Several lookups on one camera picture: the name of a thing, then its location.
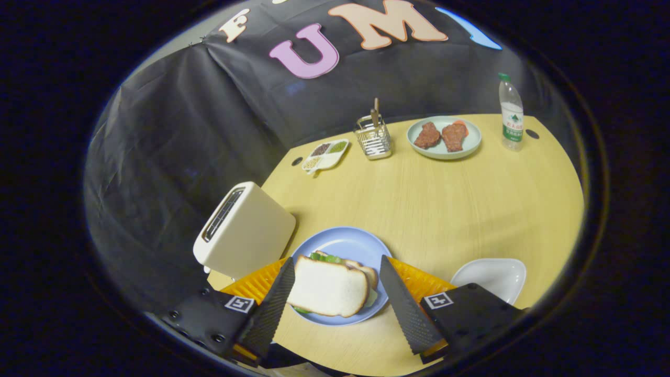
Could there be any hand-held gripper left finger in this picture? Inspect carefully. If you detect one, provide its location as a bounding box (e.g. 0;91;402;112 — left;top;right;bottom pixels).
160;257;296;367

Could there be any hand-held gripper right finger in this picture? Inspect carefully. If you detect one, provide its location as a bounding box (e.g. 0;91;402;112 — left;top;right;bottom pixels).
379;255;527;364

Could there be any plain white bread slice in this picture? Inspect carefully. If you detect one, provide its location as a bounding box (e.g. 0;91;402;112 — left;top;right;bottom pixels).
287;256;370;318

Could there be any green lettuce leaf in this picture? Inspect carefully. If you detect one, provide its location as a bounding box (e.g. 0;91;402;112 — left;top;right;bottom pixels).
292;252;378;315

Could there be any bread slice under ham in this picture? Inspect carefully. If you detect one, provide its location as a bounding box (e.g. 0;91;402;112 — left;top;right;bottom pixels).
314;250;378;289

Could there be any white toaster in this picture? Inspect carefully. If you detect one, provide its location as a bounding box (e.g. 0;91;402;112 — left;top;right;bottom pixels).
193;181;297;281

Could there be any white plate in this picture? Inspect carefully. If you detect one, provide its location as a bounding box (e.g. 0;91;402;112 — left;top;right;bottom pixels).
450;258;527;305

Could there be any blue plate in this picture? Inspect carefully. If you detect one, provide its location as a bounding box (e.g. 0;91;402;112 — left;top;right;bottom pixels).
289;226;393;327

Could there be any pale green plate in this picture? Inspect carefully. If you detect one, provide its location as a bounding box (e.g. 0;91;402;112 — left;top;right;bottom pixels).
407;116;482;160

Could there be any white divided seasoning dish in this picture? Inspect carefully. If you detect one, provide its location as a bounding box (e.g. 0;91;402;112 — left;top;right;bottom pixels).
302;138;350;174

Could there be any brown meat piece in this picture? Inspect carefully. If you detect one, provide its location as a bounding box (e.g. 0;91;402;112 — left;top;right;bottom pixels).
441;120;470;153
414;122;442;149

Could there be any black backdrop cloth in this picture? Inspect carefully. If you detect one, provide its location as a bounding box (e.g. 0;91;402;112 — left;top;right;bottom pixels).
84;0;576;315

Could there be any clear water bottle green label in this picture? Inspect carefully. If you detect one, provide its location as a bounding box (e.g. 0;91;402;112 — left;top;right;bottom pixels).
498;73;524;152

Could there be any wire utensil holder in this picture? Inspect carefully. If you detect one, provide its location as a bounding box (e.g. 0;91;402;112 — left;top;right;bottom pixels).
354;115;393;160

